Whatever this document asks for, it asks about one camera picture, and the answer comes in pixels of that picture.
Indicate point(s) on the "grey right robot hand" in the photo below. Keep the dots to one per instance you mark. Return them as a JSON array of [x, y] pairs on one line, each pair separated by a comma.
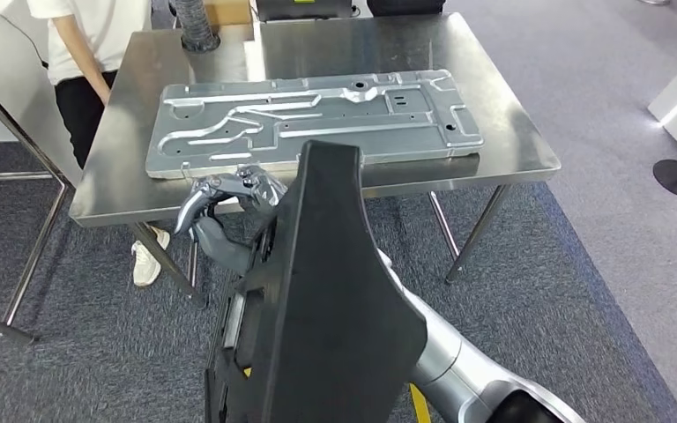
[[221, 248]]

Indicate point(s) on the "brown cardboard box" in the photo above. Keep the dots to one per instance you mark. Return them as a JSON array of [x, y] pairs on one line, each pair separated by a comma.
[[230, 11]]

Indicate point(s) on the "stamped grey metal panel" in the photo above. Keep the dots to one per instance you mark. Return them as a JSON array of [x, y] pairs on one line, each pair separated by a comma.
[[315, 128]]

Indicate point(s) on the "black plastic bracket part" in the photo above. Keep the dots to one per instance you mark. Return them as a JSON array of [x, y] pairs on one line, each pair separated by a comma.
[[327, 292]]

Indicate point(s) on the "black box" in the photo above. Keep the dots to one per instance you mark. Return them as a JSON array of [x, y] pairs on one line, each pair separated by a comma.
[[405, 7]]

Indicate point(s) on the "stainless steel workbench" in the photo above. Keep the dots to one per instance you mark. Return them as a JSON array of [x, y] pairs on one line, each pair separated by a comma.
[[490, 117]]

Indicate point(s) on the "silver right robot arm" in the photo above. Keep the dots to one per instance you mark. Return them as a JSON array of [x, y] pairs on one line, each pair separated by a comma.
[[461, 373]]

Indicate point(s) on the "person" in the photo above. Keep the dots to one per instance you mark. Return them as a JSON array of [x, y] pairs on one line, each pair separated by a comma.
[[99, 35]]

